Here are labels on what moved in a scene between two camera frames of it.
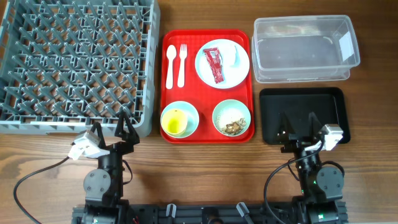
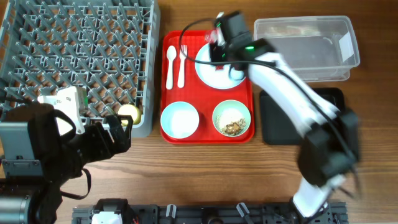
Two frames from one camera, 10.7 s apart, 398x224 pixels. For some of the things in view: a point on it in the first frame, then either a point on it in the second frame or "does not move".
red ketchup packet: x=214 y=58 -> x=212 y=37
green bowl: x=231 y=117 does not move
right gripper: x=303 y=142 -> x=214 y=51
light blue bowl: x=180 y=119 does not move
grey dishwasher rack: x=66 y=65 does not move
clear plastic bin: x=303 y=48 does not move
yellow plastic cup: x=174 y=121 -> x=131 y=110
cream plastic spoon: x=171 y=53 does not move
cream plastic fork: x=183 y=51 does not move
